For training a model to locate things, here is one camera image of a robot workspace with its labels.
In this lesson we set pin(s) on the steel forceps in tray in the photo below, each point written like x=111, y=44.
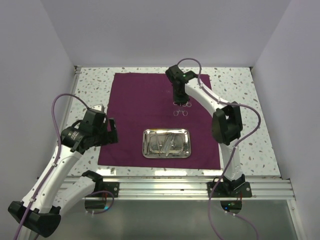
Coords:
x=159, y=142

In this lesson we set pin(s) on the steel hemostat clamp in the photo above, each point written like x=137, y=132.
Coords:
x=183, y=113

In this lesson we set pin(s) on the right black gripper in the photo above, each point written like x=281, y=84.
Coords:
x=178, y=100

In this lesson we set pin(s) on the purple cloth wrap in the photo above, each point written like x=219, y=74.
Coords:
x=141, y=101

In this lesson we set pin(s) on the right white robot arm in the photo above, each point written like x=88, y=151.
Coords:
x=226, y=125

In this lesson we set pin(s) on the aluminium front rail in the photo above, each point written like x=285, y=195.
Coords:
x=195, y=188

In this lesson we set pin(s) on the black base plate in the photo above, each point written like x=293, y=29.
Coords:
x=229, y=189
x=110, y=186

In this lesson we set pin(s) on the steel tweezers in tray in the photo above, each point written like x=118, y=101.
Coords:
x=167, y=142

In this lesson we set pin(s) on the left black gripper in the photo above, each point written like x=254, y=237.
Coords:
x=110, y=136

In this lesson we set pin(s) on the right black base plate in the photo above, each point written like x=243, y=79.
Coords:
x=229, y=189

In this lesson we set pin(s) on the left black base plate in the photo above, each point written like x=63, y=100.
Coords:
x=110, y=186

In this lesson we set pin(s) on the steel instrument tray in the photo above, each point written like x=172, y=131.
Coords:
x=180, y=147

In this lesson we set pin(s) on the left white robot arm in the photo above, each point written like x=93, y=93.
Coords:
x=41, y=210

